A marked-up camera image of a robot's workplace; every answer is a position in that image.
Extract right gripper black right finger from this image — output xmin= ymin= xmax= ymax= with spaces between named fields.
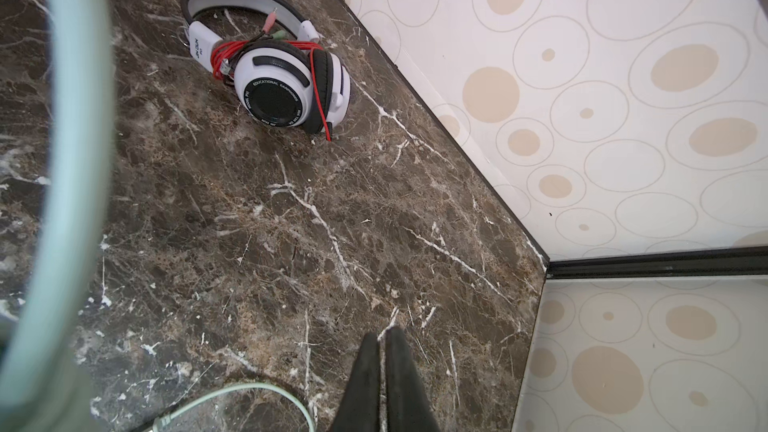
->
xmin=384 ymin=327 xmax=440 ymax=432

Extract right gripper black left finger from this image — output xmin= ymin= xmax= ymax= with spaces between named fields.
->
xmin=329 ymin=333 xmax=381 ymax=432

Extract mint green headphones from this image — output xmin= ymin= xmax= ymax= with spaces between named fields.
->
xmin=1 ymin=0 xmax=117 ymax=431

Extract black corner frame post right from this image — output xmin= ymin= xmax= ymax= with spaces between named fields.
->
xmin=546 ymin=246 xmax=767 ymax=280

